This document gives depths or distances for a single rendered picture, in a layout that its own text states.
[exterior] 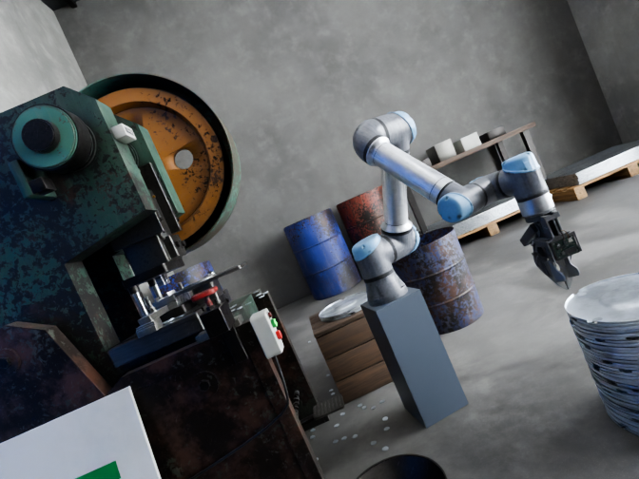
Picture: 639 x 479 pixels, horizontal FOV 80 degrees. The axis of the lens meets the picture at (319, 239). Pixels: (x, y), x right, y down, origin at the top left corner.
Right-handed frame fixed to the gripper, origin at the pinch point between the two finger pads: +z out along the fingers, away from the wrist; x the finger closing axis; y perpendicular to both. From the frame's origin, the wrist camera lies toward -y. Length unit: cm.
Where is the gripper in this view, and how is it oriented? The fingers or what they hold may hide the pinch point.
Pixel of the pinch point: (564, 283)
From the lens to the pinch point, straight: 118.0
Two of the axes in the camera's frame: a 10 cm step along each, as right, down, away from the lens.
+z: 4.0, 9.2, 0.4
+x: 9.2, -4.0, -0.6
